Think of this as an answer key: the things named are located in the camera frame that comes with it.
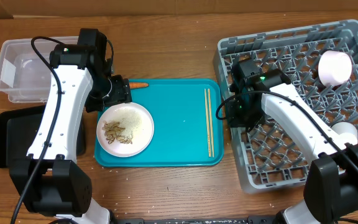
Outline rice and meat leftovers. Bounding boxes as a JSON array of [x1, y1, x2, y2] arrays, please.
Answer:
[[101, 108, 142, 144]]

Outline left wooden chopstick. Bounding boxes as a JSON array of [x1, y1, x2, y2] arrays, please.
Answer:
[[204, 89, 212, 157]]

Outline teal serving tray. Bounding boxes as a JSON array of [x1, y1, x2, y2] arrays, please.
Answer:
[[94, 79, 224, 167]]

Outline black bin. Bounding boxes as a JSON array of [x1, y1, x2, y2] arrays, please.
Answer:
[[0, 105, 86, 169]]

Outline grey dishwasher rack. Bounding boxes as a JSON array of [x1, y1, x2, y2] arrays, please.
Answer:
[[213, 19, 358, 194]]

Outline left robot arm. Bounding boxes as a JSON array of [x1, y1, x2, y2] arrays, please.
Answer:
[[9, 28, 132, 223]]

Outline clear plastic bin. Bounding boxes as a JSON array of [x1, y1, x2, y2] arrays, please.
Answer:
[[0, 35, 80, 104]]

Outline small white cup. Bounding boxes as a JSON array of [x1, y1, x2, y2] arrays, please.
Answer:
[[331, 122, 358, 145]]

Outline wooden chopstick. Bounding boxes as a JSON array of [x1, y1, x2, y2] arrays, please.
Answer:
[[204, 89, 212, 157], [207, 89, 214, 157]]

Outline right wooden chopstick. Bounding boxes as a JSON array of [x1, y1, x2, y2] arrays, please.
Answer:
[[207, 89, 214, 157]]

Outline pink plate with food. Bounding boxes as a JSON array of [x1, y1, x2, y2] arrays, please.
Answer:
[[96, 103, 154, 157]]

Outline orange carrot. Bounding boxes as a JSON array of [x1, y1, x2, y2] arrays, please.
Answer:
[[129, 82, 149, 90]]

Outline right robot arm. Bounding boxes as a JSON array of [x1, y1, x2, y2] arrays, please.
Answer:
[[221, 58, 358, 223]]

